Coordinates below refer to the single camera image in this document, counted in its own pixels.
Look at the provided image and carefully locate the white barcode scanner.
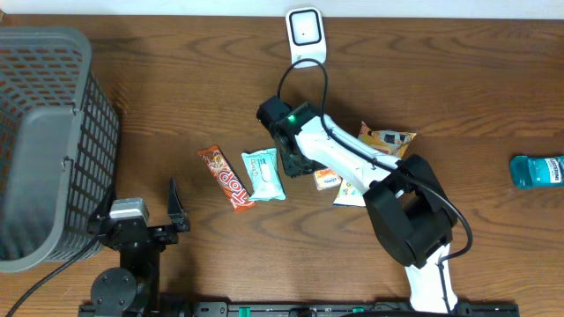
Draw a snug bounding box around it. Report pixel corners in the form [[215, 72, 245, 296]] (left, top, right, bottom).
[[286, 7, 327, 68]]

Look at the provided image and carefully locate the red snack package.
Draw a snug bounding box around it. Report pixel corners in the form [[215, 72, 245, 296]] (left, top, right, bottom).
[[197, 145, 256, 212]]

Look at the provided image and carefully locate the teal mouthwash bottle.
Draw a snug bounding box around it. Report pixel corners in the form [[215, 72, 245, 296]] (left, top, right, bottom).
[[509, 155, 563, 189]]

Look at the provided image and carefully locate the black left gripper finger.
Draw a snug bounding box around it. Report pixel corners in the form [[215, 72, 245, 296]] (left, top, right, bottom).
[[90, 184, 116, 225], [167, 179, 189, 225]]

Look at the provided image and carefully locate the yellow white snack bag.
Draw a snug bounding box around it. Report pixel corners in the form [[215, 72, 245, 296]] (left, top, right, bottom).
[[333, 122, 417, 207]]

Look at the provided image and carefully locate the orange tissue pack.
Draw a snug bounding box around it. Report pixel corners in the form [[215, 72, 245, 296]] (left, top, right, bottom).
[[314, 168, 342, 191]]

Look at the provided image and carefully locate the light green wet wipes pack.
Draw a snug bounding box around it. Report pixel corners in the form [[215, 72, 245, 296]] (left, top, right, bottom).
[[241, 148, 286, 202]]

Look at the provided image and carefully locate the dark grey plastic basket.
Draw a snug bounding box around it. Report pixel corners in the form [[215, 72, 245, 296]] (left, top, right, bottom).
[[1, 27, 120, 273]]

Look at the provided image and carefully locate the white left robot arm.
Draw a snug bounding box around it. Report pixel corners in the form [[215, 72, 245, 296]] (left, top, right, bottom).
[[78, 180, 190, 316]]

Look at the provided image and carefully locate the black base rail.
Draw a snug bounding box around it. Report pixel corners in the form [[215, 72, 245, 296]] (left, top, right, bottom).
[[78, 299, 521, 317]]

